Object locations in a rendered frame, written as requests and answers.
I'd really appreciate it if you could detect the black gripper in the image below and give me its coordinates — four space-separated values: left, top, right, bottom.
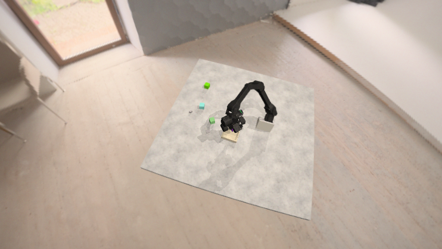
220 116 246 132

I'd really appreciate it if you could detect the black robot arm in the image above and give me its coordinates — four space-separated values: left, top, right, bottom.
221 80 278 133

